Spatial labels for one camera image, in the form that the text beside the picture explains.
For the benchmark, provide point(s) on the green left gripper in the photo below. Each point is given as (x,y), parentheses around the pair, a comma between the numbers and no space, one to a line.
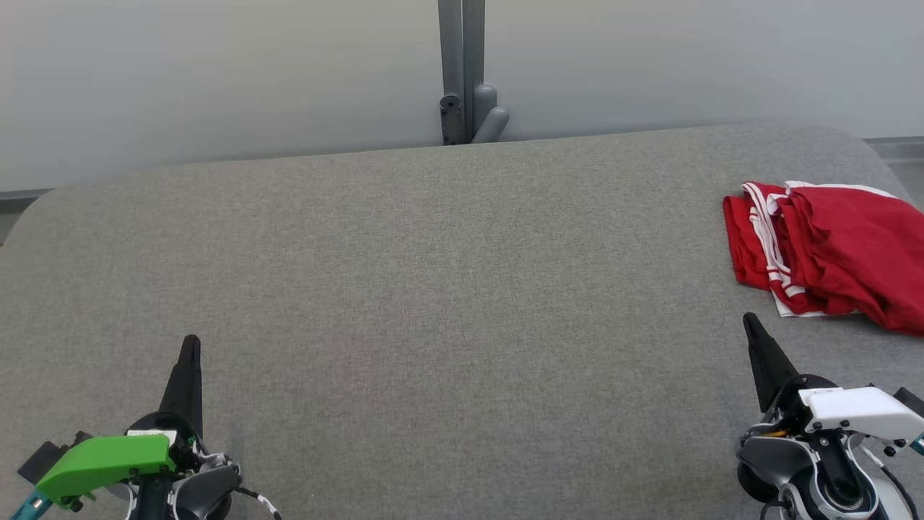
(108,462)

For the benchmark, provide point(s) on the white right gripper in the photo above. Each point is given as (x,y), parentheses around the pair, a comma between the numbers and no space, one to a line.
(859,412)

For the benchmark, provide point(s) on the red Bulls 23 jersey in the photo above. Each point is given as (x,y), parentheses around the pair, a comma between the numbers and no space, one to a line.
(743,245)

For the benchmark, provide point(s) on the red shorts white side band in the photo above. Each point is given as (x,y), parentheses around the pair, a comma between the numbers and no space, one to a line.
(859,245)

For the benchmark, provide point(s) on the grey fabric sofa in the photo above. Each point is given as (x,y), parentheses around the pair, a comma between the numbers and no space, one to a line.
(433,289)

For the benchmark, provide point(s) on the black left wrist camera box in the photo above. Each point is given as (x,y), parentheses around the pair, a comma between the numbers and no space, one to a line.
(43,456)

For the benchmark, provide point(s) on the grey metal floor rail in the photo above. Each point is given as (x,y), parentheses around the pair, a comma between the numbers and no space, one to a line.
(899,148)

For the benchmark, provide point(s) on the grey metal post with hinge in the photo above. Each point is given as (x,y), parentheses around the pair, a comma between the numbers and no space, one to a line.
(462,65)

